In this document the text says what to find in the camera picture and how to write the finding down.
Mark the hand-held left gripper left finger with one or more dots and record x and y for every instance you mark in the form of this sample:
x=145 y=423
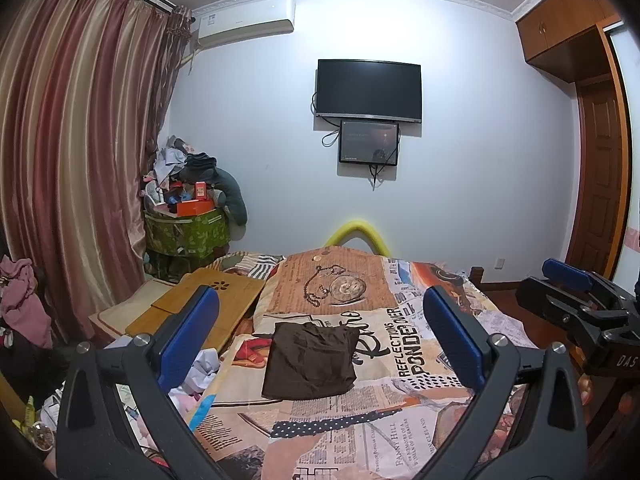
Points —
x=192 y=330

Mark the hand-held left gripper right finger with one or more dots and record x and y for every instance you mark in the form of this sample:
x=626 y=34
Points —
x=452 y=335

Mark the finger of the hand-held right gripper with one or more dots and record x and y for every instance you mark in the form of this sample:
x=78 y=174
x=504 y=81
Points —
x=570 y=272
x=550 y=300

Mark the dark brown cloth garment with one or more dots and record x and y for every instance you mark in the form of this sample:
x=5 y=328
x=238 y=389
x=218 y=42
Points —
x=310 y=360

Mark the clutter pile of clothes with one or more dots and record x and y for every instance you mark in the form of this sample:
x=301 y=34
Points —
x=172 y=170

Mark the pink clothes pile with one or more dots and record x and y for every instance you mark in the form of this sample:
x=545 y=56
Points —
x=22 y=300

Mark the bamboo bed tray table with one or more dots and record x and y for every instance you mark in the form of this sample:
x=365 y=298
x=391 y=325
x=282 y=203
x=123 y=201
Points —
x=200 y=300

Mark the white crumpled cloth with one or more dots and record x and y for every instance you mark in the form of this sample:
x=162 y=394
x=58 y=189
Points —
x=202 y=372

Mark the beige cushion mat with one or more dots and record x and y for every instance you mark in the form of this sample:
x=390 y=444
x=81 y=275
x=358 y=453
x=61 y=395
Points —
x=125 y=305

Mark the striped pillow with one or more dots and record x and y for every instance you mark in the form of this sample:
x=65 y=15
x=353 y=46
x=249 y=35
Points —
x=255 y=266

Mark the green leaf pattern storage box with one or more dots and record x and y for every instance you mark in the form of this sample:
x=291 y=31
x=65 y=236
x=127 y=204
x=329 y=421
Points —
x=187 y=235

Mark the wooden door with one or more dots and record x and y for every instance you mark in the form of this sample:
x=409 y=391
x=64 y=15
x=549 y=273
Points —
x=600 y=175

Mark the orange box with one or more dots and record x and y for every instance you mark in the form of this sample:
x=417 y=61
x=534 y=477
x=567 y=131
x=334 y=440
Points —
x=192 y=206

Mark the printed newspaper pattern blanket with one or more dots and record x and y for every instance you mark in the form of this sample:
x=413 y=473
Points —
x=360 y=435

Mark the grey plush pillow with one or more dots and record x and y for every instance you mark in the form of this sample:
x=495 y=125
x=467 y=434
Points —
x=232 y=195

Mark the yellow foam tube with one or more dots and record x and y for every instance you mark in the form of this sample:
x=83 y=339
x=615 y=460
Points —
x=357 y=230

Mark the striped pink curtain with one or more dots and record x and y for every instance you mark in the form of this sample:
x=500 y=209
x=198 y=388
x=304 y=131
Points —
x=75 y=160

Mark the wooden overhead cabinet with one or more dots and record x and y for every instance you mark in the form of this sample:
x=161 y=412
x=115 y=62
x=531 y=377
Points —
x=565 y=15

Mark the white air conditioner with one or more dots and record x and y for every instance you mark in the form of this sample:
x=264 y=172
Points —
x=245 y=20

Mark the wooden bed footboard post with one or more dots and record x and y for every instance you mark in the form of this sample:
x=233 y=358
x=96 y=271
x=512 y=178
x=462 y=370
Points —
x=475 y=277

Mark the small wall monitor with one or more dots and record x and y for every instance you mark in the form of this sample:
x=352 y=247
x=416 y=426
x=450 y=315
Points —
x=369 y=142

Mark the black wall television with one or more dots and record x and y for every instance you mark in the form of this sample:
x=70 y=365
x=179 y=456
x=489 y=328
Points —
x=369 y=90

